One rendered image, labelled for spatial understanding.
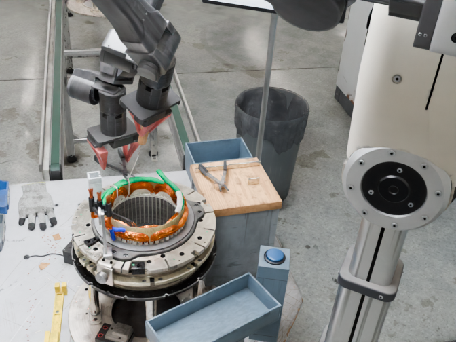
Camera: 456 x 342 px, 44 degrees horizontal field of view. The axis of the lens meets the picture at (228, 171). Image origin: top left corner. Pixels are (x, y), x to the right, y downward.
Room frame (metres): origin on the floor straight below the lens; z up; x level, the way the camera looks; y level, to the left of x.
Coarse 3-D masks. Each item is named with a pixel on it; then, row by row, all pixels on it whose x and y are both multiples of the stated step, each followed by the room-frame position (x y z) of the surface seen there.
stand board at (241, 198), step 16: (240, 160) 1.29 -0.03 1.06; (256, 160) 1.29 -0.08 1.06; (192, 176) 1.22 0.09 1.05; (240, 176) 1.21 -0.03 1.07; (256, 176) 1.22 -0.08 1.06; (208, 192) 1.13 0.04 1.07; (224, 192) 1.14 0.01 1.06; (240, 192) 1.14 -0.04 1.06; (256, 192) 1.15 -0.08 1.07; (272, 192) 1.15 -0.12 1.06; (224, 208) 1.07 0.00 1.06; (240, 208) 1.08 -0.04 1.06; (256, 208) 1.10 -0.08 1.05; (272, 208) 1.11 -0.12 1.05
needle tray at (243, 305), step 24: (216, 288) 0.81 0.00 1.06; (240, 288) 0.85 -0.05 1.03; (264, 288) 0.82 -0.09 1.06; (168, 312) 0.74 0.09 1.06; (192, 312) 0.77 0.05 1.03; (216, 312) 0.78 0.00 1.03; (240, 312) 0.79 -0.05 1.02; (264, 312) 0.76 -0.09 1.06; (168, 336) 0.71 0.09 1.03; (192, 336) 0.72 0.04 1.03; (216, 336) 0.72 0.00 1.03; (240, 336) 0.72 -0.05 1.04
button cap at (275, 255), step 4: (272, 248) 0.97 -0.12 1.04; (276, 248) 0.97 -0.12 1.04; (268, 252) 0.95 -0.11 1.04; (272, 252) 0.95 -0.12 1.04; (276, 252) 0.95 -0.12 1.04; (280, 252) 0.95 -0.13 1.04; (268, 256) 0.94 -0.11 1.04; (272, 256) 0.94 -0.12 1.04; (276, 256) 0.94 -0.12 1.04; (280, 256) 0.94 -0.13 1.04; (272, 260) 0.93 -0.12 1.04; (276, 260) 0.93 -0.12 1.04; (280, 260) 0.94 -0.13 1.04
